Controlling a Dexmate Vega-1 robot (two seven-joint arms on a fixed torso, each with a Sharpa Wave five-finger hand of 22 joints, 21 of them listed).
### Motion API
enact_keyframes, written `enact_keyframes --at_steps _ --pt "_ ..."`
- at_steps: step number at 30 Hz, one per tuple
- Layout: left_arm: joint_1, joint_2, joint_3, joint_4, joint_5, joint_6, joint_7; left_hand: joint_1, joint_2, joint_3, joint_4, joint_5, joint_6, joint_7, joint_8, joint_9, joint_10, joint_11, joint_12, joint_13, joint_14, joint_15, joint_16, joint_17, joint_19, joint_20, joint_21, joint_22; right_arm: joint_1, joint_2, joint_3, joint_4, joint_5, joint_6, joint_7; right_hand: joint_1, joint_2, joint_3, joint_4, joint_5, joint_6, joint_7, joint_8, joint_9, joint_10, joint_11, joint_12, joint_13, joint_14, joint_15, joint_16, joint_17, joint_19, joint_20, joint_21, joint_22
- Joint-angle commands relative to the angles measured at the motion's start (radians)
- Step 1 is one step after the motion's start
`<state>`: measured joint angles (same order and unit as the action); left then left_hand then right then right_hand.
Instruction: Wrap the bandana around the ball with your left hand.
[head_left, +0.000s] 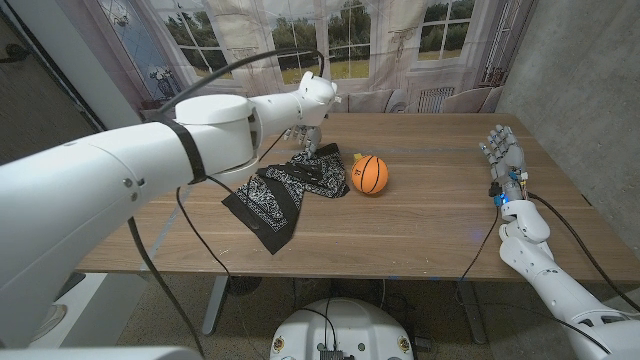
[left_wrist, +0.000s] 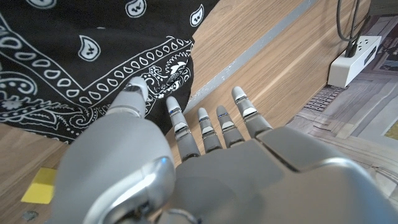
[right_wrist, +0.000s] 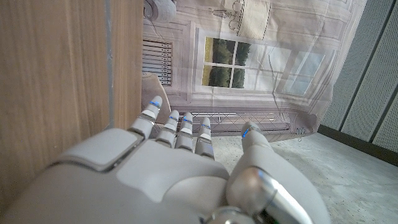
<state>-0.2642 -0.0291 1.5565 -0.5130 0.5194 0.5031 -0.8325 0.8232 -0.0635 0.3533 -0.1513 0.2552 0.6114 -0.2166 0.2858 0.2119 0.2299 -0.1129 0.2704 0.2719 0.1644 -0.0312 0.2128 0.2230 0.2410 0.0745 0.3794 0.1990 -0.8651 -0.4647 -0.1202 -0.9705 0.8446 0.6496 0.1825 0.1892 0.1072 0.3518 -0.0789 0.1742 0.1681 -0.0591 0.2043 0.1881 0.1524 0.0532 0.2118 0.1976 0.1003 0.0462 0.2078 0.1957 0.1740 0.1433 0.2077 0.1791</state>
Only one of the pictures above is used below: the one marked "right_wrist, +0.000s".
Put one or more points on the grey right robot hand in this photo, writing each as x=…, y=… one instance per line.
x=140, y=180

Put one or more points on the printed window backdrop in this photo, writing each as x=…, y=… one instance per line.
x=264, y=62

